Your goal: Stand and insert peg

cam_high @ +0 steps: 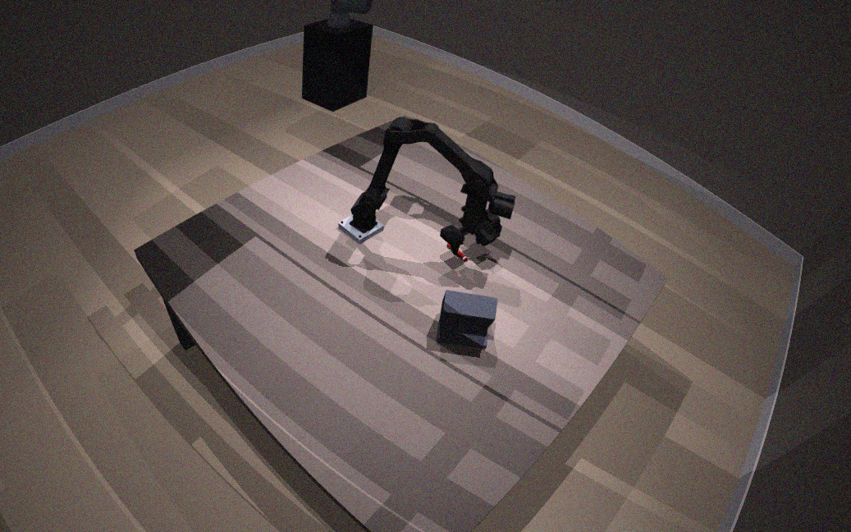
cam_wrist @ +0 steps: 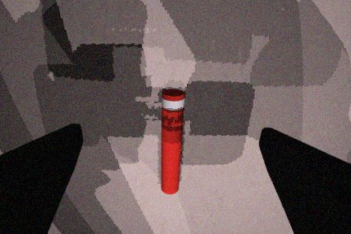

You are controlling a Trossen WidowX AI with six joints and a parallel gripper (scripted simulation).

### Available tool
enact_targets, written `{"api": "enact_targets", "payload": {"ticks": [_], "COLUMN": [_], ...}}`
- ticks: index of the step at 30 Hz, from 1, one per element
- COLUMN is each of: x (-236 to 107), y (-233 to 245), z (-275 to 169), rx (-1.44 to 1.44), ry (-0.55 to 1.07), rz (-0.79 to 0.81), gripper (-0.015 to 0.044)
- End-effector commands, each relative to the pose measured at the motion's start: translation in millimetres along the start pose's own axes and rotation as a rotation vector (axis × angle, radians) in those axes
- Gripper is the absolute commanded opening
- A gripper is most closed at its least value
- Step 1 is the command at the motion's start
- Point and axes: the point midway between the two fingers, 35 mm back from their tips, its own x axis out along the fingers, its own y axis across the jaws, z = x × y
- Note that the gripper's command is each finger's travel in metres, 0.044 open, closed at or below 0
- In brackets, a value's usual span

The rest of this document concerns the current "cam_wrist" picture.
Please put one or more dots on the red peg with white band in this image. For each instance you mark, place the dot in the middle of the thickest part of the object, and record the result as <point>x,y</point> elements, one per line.
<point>172,124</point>

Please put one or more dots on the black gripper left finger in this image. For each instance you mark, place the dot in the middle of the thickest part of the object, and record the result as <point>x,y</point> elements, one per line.
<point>33,179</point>

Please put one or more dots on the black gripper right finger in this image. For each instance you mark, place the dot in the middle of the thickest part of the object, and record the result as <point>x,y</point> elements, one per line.
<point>314,187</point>

